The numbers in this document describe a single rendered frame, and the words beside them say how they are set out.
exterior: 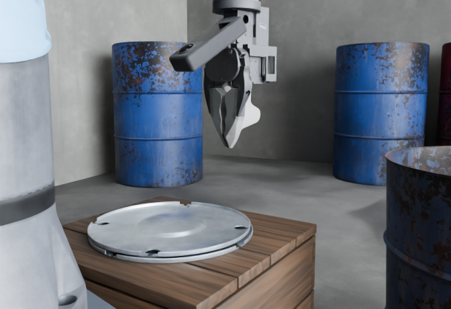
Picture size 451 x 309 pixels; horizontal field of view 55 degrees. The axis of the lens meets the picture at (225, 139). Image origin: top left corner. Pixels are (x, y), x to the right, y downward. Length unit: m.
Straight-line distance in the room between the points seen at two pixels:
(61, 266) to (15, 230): 0.05
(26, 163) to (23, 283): 0.07
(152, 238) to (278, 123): 3.02
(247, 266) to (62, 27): 2.47
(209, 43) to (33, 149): 0.36
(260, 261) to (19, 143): 0.48
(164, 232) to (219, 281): 0.18
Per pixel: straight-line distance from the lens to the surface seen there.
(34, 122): 0.27
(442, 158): 1.08
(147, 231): 0.77
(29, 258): 0.28
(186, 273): 0.64
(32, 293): 0.28
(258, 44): 0.66
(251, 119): 0.65
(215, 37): 0.60
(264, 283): 0.70
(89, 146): 3.09
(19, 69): 0.27
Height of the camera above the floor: 0.61
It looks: 7 degrees down
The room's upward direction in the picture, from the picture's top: straight up
